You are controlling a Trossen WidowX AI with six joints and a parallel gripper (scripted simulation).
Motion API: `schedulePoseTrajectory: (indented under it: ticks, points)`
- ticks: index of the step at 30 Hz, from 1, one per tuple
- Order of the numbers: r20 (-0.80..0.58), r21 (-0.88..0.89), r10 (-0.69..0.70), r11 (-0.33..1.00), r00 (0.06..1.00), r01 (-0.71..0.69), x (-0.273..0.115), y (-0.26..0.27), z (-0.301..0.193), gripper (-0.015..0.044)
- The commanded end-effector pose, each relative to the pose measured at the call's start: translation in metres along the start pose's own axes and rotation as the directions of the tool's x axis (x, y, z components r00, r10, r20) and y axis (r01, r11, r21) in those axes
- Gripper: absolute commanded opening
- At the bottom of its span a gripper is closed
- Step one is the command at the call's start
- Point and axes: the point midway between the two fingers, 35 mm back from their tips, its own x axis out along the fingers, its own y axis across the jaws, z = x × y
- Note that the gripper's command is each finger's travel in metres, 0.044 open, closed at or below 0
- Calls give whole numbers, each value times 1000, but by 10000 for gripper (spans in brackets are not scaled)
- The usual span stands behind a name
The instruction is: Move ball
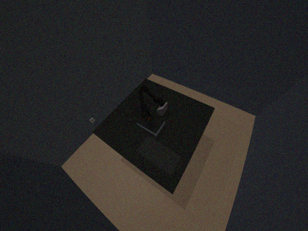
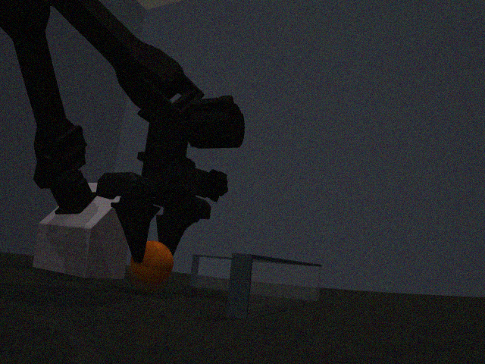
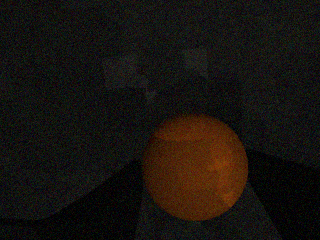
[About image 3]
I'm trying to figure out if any orange-brown ball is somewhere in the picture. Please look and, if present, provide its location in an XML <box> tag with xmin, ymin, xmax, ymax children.
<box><xmin>141</xmin><ymin>113</ymin><xmax>249</xmax><ymax>221</ymax></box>

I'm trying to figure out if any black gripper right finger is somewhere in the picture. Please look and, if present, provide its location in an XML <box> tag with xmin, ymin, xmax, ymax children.
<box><xmin>244</xmin><ymin>149</ymin><xmax>320</xmax><ymax>240</ymax></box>

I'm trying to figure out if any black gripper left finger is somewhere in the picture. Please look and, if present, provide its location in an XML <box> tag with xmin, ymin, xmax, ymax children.
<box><xmin>0</xmin><ymin>160</ymin><xmax>143</xmax><ymax>240</ymax></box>

